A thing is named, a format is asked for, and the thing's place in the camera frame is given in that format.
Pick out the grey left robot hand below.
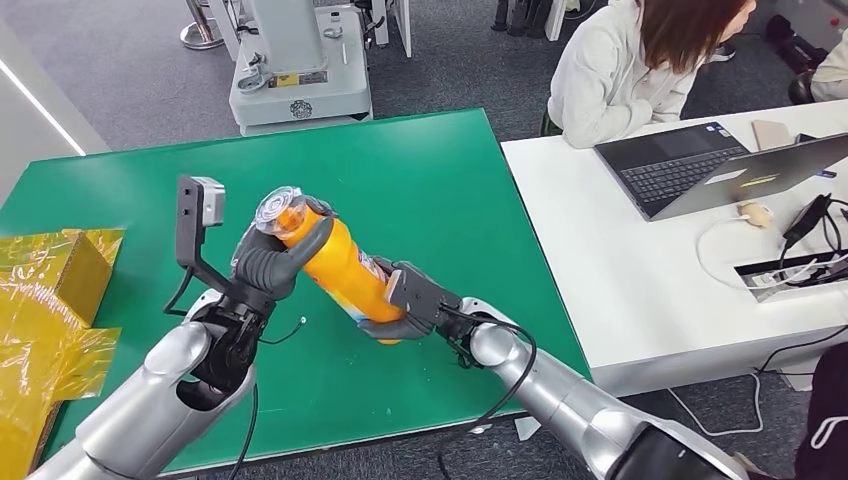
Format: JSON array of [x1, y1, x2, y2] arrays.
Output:
[[228, 196, 337, 314]]

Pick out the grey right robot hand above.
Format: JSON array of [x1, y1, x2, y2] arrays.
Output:
[[357, 256, 466, 343]]

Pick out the orange detergent bottle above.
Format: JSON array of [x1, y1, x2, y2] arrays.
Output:
[[254, 186, 407, 346]]

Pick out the white paper scrap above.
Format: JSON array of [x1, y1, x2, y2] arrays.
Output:
[[513, 415, 545, 443]]

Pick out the white machine base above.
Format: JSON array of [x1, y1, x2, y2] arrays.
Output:
[[228, 0, 374, 137]]

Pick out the green chair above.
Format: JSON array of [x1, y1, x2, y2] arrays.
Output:
[[538, 105, 566, 138]]

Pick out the yellow film-wrapped cardboard box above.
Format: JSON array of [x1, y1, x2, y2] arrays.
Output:
[[0, 227, 126, 480]]

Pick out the chrome stanchion base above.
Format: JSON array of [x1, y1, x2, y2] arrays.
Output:
[[180, 0, 227, 51]]

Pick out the white panel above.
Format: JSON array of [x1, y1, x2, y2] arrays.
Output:
[[370, 0, 413, 59]]

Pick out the dark grey laptop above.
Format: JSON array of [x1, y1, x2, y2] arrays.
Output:
[[594, 121, 848, 223]]

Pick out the person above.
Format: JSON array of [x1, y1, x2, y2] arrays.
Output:
[[809, 29, 848, 104], [539, 0, 758, 150], [793, 344, 848, 480]]

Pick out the black chair legs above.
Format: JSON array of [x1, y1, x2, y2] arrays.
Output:
[[490, 0, 554, 40]]

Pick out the beige round charger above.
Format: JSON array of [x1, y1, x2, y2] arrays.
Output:
[[738, 202, 775, 230]]

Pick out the beige phone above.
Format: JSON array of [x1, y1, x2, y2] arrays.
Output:
[[751, 119, 795, 152]]

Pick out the black power adapter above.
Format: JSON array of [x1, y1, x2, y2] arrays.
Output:
[[782, 193, 833, 250]]

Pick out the black chair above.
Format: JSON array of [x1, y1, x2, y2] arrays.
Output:
[[788, 69, 816, 107]]

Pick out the black chair base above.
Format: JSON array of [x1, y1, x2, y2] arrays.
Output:
[[765, 14, 829, 74]]

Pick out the thin black wire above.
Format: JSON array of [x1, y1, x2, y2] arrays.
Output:
[[258, 316, 308, 346]]

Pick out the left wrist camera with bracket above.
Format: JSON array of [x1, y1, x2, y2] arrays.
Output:
[[174, 174, 266, 309]]

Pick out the black left camera cable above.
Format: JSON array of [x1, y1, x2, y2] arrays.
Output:
[[162, 264, 197, 318]]

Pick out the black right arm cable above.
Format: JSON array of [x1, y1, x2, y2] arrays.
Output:
[[433, 305, 539, 480]]

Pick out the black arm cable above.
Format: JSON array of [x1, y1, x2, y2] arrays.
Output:
[[433, 305, 539, 480], [227, 382, 260, 480]]

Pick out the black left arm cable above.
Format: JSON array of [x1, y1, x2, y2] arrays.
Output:
[[227, 382, 260, 480]]

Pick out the white charger cable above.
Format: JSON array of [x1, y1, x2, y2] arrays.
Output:
[[694, 215, 819, 293]]

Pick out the desk cable tray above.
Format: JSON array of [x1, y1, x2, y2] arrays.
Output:
[[733, 250, 848, 304]]

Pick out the white floor cable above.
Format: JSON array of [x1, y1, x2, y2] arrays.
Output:
[[665, 372, 766, 439]]

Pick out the black floor cable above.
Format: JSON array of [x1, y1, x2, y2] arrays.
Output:
[[755, 324, 848, 376]]

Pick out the black adapter cable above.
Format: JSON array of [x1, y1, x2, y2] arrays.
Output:
[[778, 197, 848, 287]]

